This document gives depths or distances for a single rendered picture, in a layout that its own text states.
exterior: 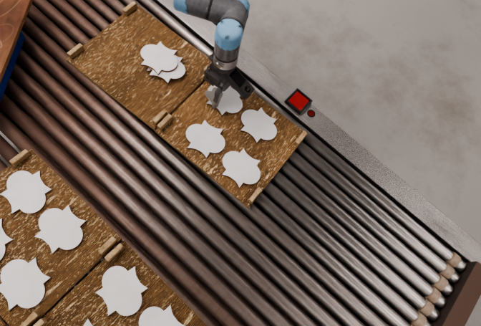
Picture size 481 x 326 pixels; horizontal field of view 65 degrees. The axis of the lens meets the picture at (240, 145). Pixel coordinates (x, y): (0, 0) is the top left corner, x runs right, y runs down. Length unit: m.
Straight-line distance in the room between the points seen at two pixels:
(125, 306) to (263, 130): 0.70
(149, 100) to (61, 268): 0.59
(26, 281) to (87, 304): 0.18
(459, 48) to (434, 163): 1.04
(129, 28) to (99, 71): 0.21
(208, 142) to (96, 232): 0.45
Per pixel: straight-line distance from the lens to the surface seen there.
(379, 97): 2.81
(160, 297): 1.20
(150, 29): 1.54
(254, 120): 1.35
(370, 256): 1.36
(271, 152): 1.32
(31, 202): 1.30
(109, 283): 1.20
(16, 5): 1.54
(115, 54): 1.48
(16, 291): 1.27
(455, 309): 1.46
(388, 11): 3.32
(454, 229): 1.55
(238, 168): 1.27
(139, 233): 1.23
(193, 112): 1.34
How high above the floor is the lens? 2.13
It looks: 66 degrees down
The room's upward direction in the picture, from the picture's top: 21 degrees clockwise
